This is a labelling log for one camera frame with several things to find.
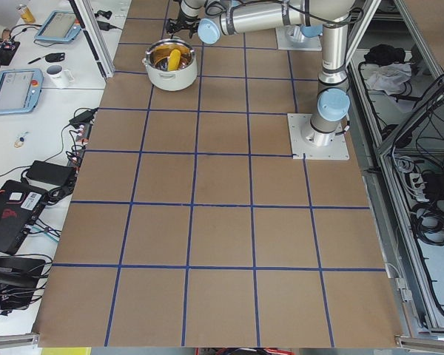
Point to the black device on stand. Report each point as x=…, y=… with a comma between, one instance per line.
x=19, y=279

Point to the near blue teach pendant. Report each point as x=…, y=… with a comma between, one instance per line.
x=19, y=90

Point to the black clothing pile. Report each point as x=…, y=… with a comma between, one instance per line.
x=384, y=54

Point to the white crumpled cloth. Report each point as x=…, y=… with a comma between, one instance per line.
x=391, y=78

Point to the blue teach pendant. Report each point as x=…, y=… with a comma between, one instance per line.
x=60, y=27
x=19, y=90

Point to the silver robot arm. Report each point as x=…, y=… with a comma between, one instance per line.
x=305, y=25

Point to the black power adapter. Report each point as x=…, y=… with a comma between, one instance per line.
x=50, y=173

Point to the black laptop with stickers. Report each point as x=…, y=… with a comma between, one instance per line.
x=20, y=206

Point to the black power strip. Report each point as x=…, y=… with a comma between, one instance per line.
x=81, y=126

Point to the aluminium frame post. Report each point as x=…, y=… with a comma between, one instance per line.
x=86, y=18

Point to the far blue teach pendant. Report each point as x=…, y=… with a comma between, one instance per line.
x=60, y=27

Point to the white cooking pot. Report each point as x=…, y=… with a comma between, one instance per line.
x=155, y=62

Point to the white mug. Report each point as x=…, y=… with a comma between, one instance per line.
x=61, y=77

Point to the yellow corn cob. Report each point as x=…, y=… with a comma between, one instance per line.
x=174, y=60

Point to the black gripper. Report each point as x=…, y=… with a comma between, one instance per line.
x=181, y=22

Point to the yellow drink can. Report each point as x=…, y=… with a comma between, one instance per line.
x=25, y=14

